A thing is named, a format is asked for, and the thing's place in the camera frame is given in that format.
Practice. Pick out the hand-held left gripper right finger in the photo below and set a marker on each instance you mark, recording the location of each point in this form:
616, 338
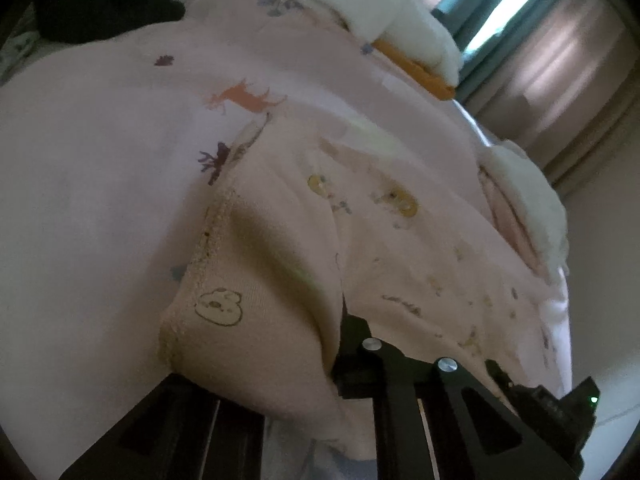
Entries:
355, 360

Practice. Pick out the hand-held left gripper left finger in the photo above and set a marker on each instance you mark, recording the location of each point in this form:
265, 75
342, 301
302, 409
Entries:
200, 425

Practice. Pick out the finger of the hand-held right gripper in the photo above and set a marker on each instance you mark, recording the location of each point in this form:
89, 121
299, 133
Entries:
501, 377

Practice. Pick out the small pink bear-print garment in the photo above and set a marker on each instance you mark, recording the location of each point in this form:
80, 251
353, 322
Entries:
280, 260

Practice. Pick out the small white fluffy pillow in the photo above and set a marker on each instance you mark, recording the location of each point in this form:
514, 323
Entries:
530, 195

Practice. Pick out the pink animal-print blanket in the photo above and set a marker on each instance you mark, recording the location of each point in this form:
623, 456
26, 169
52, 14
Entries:
100, 185

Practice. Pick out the orange cushion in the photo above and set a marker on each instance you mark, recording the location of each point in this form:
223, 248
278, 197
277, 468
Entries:
415, 67

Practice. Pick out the pale grey printed quilt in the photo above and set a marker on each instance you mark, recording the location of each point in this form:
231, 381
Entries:
17, 50

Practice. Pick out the black cloth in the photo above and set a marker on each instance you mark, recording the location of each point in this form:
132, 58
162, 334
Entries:
100, 0

